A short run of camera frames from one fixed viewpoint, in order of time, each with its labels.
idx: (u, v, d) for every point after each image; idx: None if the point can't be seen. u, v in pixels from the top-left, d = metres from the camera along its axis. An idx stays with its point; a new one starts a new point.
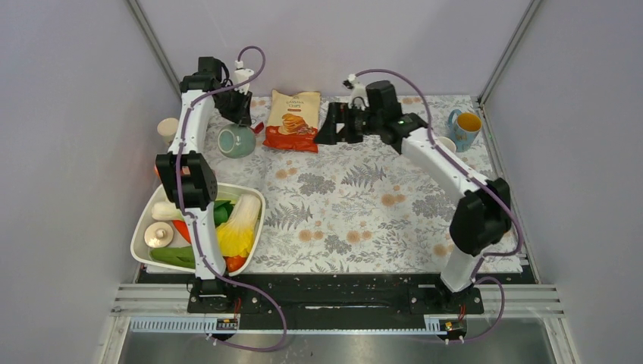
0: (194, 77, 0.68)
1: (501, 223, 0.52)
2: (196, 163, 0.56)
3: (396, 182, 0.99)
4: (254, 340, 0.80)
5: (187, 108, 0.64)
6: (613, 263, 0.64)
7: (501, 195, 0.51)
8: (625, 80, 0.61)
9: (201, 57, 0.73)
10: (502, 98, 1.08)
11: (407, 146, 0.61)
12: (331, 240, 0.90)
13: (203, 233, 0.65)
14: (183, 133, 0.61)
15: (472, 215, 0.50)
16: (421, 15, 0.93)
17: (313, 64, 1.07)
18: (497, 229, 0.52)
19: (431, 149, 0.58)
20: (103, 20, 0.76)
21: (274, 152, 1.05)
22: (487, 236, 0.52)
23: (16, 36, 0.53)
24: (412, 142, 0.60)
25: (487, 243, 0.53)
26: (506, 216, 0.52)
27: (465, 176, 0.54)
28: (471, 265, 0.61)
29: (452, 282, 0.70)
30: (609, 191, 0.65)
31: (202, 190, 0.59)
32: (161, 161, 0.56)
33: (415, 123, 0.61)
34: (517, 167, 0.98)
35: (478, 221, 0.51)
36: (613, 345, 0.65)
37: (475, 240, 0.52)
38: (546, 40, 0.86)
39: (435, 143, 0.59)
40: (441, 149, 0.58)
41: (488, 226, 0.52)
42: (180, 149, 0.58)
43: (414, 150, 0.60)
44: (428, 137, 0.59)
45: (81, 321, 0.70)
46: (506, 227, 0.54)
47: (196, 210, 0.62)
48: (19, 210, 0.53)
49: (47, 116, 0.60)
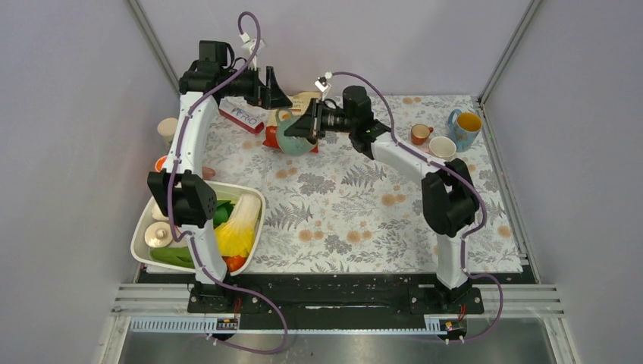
0: (195, 75, 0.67)
1: (468, 201, 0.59)
2: (189, 186, 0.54)
3: (396, 181, 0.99)
4: (254, 340, 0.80)
5: (184, 115, 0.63)
6: (613, 263, 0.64)
7: (460, 173, 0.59)
8: (625, 80, 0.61)
9: (202, 43, 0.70)
10: (502, 98, 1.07)
11: (377, 150, 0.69)
12: (331, 240, 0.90)
13: (201, 247, 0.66)
14: (179, 147, 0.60)
15: (438, 195, 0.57)
16: (421, 15, 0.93)
17: (314, 64, 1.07)
18: (468, 208, 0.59)
19: (395, 147, 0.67)
20: (103, 21, 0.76)
21: (274, 152, 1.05)
22: (457, 214, 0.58)
23: (17, 37, 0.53)
24: (377, 144, 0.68)
25: (459, 222, 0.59)
26: (470, 193, 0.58)
27: (425, 162, 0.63)
28: (455, 251, 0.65)
29: (448, 277, 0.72)
30: (609, 191, 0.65)
31: (197, 211, 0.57)
32: (153, 180, 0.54)
33: (380, 130, 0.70)
34: (518, 168, 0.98)
35: (443, 200, 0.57)
36: (614, 346, 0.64)
37: (446, 219, 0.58)
38: (546, 40, 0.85)
39: (397, 142, 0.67)
40: (403, 144, 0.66)
41: (457, 205, 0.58)
42: (174, 169, 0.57)
43: (382, 151, 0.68)
44: (390, 138, 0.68)
45: (81, 321, 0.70)
46: (476, 206, 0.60)
47: (194, 227, 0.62)
48: (19, 210, 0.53)
49: (46, 115, 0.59)
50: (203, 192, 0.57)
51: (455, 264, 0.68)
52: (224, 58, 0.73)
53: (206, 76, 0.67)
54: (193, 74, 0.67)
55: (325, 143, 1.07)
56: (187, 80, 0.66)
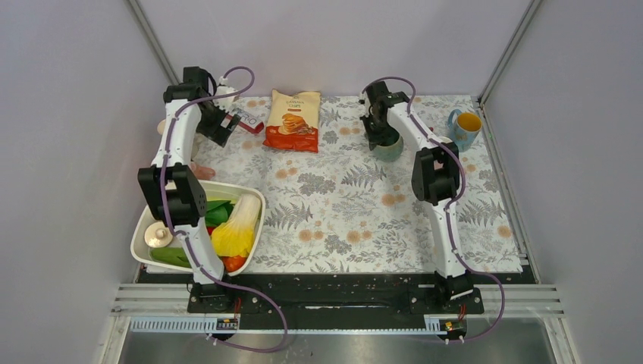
0: (178, 87, 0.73)
1: (451, 180, 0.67)
2: (180, 177, 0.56)
3: (396, 181, 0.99)
4: (254, 340, 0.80)
5: (171, 118, 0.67)
6: (613, 263, 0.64)
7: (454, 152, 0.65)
8: (625, 80, 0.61)
9: (186, 68, 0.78)
10: (502, 98, 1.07)
11: (390, 114, 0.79)
12: (331, 240, 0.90)
13: (196, 246, 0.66)
14: (167, 145, 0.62)
15: (426, 167, 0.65)
16: (421, 14, 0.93)
17: (313, 64, 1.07)
18: (448, 184, 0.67)
19: (406, 117, 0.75)
20: (102, 21, 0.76)
21: (274, 152, 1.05)
22: (437, 187, 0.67)
23: (16, 38, 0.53)
24: (393, 110, 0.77)
25: (439, 193, 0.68)
26: (453, 174, 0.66)
27: (425, 138, 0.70)
28: (441, 224, 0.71)
29: (443, 265, 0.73)
30: (609, 191, 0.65)
31: (191, 205, 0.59)
32: (143, 176, 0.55)
33: (400, 98, 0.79)
34: (518, 168, 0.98)
35: (429, 172, 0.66)
36: (613, 345, 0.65)
37: (426, 189, 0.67)
38: (545, 40, 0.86)
39: (410, 113, 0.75)
40: (413, 117, 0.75)
41: (439, 180, 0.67)
42: (163, 163, 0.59)
43: (395, 117, 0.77)
44: (405, 108, 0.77)
45: (80, 321, 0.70)
46: (456, 184, 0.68)
47: (187, 226, 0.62)
48: (18, 211, 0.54)
49: (45, 116, 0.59)
50: (194, 186, 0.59)
51: (446, 246, 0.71)
52: (206, 84, 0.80)
53: (189, 89, 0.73)
54: (177, 87, 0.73)
55: (325, 143, 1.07)
56: (171, 92, 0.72)
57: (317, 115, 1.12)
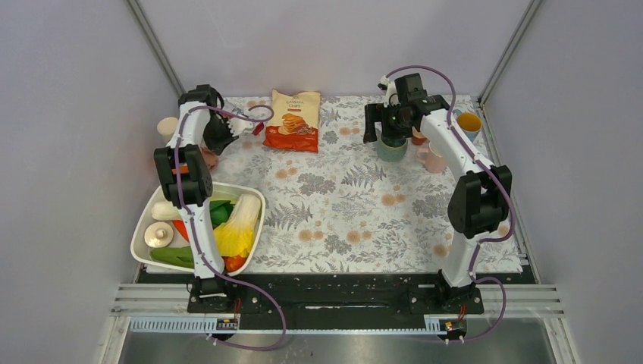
0: (191, 94, 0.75)
1: (499, 210, 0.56)
2: (192, 154, 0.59)
3: (396, 182, 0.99)
4: (254, 340, 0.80)
5: (184, 113, 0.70)
6: (613, 263, 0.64)
7: (503, 181, 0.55)
8: (625, 81, 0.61)
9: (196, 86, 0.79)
10: (501, 98, 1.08)
11: (426, 123, 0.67)
12: (331, 240, 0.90)
13: (201, 231, 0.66)
14: (181, 130, 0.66)
15: (472, 196, 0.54)
16: (420, 15, 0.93)
17: (313, 64, 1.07)
18: (494, 214, 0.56)
19: (446, 129, 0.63)
20: (102, 21, 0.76)
21: (274, 152, 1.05)
22: (481, 219, 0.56)
23: (14, 37, 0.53)
24: (430, 120, 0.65)
25: (482, 224, 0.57)
26: (503, 203, 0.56)
27: (472, 158, 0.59)
28: (468, 254, 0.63)
29: (451, 275, 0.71)
30: (609, 190, 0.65)
31: (199, 184, 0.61)
32: (158, 155, 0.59)
33: (438, 105, 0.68)
34: (518, 168, 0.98)
35: (475, 202, 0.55)
36: (613, 344, 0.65)
37: (468, 221, 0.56)
38: (545, 39, 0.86)
39: (451, 125, 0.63)
40: (456, 130, 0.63)
41: (484, 210, 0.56)
42: (177, 145, 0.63)
43: (432, 128, 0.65)
44: (446, 117, 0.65)
45: (80, 321, 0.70)
46: (503, 217, 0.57)
47: (194, 206, 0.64)
48: (18, 210, 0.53)
49: (44, 117, 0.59)
50: (204, 165, 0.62)
51: (463, 266, 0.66)
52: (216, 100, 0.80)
53: (200, 95, 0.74)
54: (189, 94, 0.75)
55: (325, 143, 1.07)
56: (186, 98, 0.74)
57: (317, 115, 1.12)
